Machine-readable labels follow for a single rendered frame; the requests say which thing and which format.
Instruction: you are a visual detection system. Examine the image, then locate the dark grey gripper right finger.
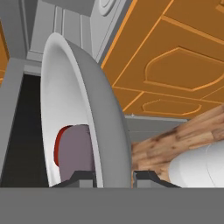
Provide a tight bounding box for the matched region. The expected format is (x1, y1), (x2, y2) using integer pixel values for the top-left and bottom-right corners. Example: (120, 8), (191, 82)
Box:
(132, 170), (182, 188)

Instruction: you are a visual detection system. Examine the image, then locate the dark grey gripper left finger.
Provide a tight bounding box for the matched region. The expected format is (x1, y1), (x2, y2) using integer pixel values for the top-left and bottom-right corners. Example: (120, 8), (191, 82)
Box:
(52, 170), (97, 188)

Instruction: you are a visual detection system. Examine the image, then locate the white bowl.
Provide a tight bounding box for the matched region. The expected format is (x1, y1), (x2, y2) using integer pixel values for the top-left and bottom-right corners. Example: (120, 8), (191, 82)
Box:
(39, 31), (133, 188)

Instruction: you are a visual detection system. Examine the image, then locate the red bell pepper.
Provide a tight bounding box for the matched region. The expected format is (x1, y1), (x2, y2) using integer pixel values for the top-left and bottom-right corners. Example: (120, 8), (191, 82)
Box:
(53, 125), (72, 167)

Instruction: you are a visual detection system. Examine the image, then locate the grey microwave oven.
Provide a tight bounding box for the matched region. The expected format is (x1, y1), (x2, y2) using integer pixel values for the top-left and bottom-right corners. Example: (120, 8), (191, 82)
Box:
(0, 0), (131, 188)

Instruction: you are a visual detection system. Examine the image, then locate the orange cupboard door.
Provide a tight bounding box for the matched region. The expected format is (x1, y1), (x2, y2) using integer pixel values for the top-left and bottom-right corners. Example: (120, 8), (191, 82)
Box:
(162, 0), (224, 41)
(101, 0), (224, 103)
(0, 21), (11, 86)

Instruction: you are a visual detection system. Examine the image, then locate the round grey microwave button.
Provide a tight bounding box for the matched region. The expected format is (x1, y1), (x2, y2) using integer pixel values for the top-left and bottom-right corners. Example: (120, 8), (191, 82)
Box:
(97, 0), (118, 18)

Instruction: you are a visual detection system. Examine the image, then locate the grey cupboard plinth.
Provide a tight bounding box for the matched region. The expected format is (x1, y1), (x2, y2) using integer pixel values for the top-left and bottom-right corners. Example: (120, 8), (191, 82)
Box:
(124, 114), (188, 144)

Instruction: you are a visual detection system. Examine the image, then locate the white round object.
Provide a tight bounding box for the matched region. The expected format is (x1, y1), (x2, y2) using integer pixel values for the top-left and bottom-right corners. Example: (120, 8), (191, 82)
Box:
(168, 141), (224, 188)

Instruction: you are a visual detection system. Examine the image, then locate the orange drawer front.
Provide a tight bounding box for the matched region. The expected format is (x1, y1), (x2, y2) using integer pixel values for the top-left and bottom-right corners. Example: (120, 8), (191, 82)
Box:
(112, 87), (224, 119)

